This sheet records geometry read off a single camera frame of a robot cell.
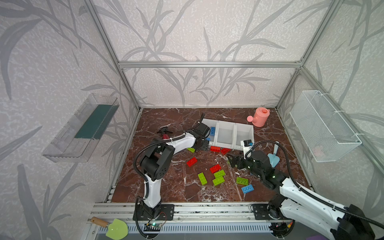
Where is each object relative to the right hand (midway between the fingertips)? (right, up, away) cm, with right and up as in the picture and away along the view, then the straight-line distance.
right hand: (233, 149), depth 81 cm
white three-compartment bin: (+1, +6, +21) cm, 22 cm away
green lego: (-7, -16, +5) cm, 18 cm away
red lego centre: (-9, -13, +5) cm, 16 cm away
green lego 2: (-8, -18, +1) cm, 20 cm away
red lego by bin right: (-3, -3, +13) cm, 13 cm away
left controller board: (-41, -36, -9) cm, 56 cm away
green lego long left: (-17, -17, +2) cm, 24 cm away
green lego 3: (+5, -18, +1) cm, 19 cm away
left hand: (-16, +2, +16) cm, 22 cm away
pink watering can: (+23, +18, +21) cm, 36 cm away
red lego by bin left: (-9, -3, +14) cm, 17 cm away
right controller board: (+22, -37, -10) cm, 44 cm away
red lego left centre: (-24, -9, +8) cm, 27 cm away
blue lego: (-10, +8, +22) cm, 25 cm away
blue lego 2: (+8, -22, 0) cm, 23 cm away
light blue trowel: (+27, -8, +10) cm, 30 cm away
